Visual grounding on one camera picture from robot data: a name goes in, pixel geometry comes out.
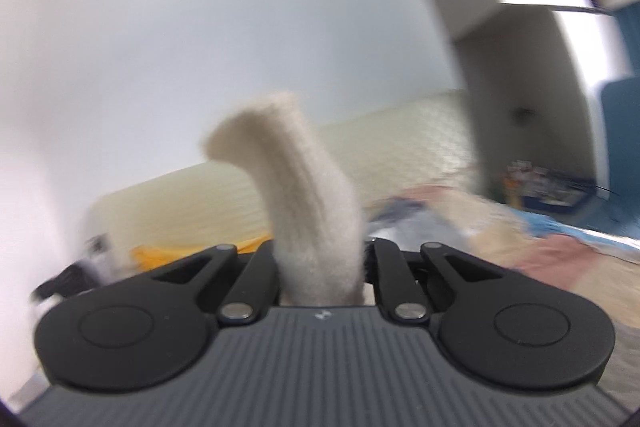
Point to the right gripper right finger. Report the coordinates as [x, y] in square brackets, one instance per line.
[495, 324]

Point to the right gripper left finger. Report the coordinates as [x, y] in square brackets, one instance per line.
[145, 330]

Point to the white striped fleece sweater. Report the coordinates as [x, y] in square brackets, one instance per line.
[314, 211]

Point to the black clothes pile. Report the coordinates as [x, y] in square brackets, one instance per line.
[92, 270]

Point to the yellow crown pillow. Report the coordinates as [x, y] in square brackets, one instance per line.
[147, 258]

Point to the patchwork quilt bedspread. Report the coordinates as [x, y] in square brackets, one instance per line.
[596, 266]

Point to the bedside table with items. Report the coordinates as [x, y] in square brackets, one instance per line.
[533, 188]

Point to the cream quilted headboard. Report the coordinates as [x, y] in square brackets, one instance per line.
[429, 141]

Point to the blue chair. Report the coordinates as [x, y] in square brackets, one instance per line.
[620, 106]

